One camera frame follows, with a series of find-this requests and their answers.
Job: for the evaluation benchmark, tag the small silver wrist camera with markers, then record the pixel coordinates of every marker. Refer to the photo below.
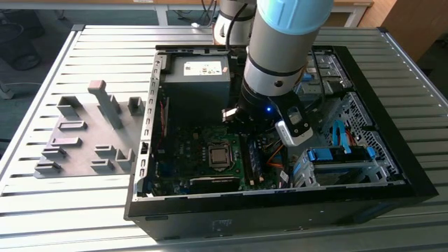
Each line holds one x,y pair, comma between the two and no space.
229,115

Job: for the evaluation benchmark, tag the black wheeled container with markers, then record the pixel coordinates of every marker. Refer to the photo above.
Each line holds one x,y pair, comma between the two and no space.
20,52

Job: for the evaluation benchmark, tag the blue RAM stick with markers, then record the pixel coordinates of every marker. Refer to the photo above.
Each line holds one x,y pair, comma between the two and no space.
250,160

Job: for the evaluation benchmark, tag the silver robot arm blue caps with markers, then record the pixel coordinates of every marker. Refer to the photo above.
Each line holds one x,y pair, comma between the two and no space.
280,52

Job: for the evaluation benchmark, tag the green motherboard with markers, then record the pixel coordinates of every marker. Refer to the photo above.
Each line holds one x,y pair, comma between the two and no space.
181,157

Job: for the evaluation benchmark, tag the wooden cabinet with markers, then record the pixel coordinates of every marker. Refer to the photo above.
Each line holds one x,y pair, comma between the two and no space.
412,26

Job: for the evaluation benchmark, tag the blue carrier with black disk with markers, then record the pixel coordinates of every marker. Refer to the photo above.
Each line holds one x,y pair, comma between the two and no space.
321,155

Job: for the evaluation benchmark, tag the square CPU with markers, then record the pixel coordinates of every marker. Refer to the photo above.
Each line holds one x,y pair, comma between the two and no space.
220,156

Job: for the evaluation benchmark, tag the black open PC case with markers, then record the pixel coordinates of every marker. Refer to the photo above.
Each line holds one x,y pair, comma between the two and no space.
244,210

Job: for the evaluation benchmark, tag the wooden desk white legs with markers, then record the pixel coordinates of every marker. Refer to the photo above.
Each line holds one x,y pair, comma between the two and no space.
357,15

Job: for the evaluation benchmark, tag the black RAM slot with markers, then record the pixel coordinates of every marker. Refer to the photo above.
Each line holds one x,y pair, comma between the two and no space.
244,162

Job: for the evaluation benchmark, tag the grey metal disk bay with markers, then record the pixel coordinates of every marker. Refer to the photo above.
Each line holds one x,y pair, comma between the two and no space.
349,173
332,65

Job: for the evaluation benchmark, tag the black graphics card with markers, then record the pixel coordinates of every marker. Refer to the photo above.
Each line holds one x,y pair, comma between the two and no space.
213,183

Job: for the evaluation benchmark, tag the grey power supply unit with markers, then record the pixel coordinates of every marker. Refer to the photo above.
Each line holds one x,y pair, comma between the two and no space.
196,94

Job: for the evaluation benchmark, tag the grey parts rack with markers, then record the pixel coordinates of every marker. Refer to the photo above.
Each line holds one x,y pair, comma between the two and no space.
86,131

